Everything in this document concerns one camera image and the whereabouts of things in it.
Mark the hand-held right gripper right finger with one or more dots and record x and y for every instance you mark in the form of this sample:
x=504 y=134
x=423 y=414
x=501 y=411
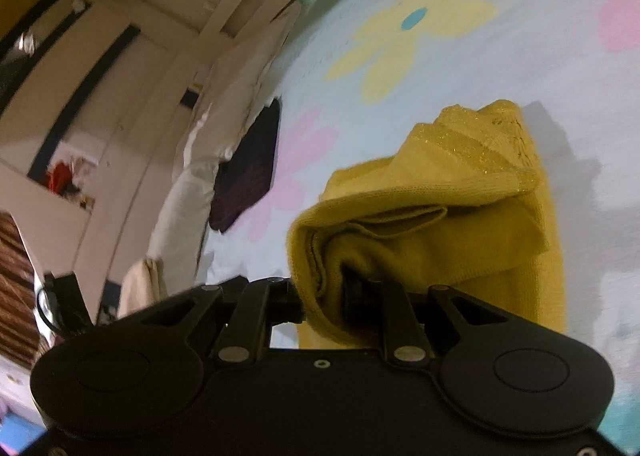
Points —
x=392 y=308

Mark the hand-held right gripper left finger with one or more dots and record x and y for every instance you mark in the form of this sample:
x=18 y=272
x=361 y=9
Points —
x=270 y=303

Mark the yellow knit sweater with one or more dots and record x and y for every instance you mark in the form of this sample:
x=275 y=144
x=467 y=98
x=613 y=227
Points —
x=440 y=216

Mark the cream cloth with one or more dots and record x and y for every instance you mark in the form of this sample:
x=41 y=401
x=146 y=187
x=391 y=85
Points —
x=145 y=286

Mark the red object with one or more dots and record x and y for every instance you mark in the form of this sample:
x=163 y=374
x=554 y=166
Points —
x=60 y=176

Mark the dark striped folded garment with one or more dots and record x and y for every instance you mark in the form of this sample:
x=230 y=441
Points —
x=246 y=171

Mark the floral printed blanket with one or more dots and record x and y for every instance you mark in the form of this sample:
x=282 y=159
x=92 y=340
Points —
x=450 y=51

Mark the black wall socket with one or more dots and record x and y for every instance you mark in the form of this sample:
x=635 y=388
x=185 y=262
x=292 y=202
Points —
x=190 y=98

